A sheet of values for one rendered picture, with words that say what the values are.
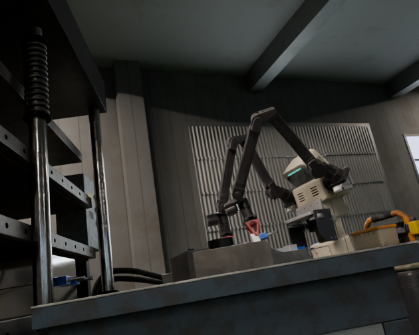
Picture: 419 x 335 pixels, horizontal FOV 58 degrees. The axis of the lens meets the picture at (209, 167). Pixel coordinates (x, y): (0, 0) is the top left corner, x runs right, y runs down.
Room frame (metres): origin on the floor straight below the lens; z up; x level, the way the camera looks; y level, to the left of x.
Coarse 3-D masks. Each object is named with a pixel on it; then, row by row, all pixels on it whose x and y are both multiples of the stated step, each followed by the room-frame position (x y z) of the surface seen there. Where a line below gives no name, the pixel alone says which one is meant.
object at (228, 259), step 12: (264, 240) 0.88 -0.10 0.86; (204, 252) 0.86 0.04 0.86; (216, 252) 0.87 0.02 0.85; (228, 252) 0.87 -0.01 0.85; (240, 252) 0.87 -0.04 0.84; (252, 252) 0.87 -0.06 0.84; (264, 252) 0.88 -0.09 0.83; (204, 264) 0.86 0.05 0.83; (216, 264) 0.87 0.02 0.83; (228, 264) 0.87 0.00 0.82; (240, 264) 0.87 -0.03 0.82; (252, 264) 0.87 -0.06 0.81; (264, 264) 0.87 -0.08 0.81; (204, 276) 0.86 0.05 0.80
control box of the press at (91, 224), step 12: (72, 180) 1.95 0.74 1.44; (84, 180) 1.97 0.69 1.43; (84, 192) 1.95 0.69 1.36; (60, 216) 1.94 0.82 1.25; (72, 216) 1.95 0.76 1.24; (84, 216) 1.95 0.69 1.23; (60, 228) 1.94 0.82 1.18; (72, 228) 1.95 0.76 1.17; (84, 228) 1.95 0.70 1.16; (96, 228) 2.15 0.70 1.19; (84, 240) 1.95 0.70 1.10; (96, 240) 2.13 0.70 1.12; (84, 264) 2.07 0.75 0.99; (84, 288) 2.07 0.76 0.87
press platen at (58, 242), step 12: (0, 216) 0.92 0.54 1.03; (0, 228) 0.92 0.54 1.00; (12, 228) 0.98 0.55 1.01; (24, 228) 1.06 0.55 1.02; (12, 240) 1.03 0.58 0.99; (24, 240) 1.07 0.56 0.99; (60, 240) 1.35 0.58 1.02; (72, 240) 1.50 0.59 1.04; (60, 252) 1.43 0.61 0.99; (72, 252) 1.49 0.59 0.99; (84, 252) 1.66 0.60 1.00
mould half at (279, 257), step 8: (208, 248) 1.40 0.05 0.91; (176, 256) 1.51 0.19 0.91; (184, 256) 1.40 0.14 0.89; (192, 256) 1.38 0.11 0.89; (272, 256) 1.50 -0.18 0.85; (280, 256) 1.51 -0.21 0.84; (288, 256) 1.52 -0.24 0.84; (296, 256) 1.54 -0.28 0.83; (304, 256) 1.55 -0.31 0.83; (176, 264) 1.52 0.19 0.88; (184, 264) 1.42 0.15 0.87; (192, 264) 1.38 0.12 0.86; (176, 272) 1.54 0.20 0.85; (184, 272) 1.43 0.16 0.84; (192, 272) 1.38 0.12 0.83; (176, 280) 1.56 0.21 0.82
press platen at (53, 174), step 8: (0, 128) 0.92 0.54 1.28; (0, 136) 0.92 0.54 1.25; (8, 136) 0.97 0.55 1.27; (0, 144) 0.94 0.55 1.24; (8, 144) 0.97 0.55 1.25; (16, 144) 1.02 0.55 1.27; (24, 144) 1.07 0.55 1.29; (8, 152) 1.00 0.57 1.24; (16, 152) 1.02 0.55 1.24; (24, 152) 1.08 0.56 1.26; (16, 160) 1.07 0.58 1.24; (24, 160) 1.08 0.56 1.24; (56, 176) 1.34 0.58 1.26; (56, 184) 1.37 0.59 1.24; (64, 184) 1.43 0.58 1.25; (72, 184) 1.54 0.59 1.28; (64, 192) 1.49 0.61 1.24; (72, 192) 1.54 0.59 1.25; (80, 192) 1.66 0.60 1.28; (80, 200) 1.66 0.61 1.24; (88, 200) 1.79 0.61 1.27; (88, 208) 1.84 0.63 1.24
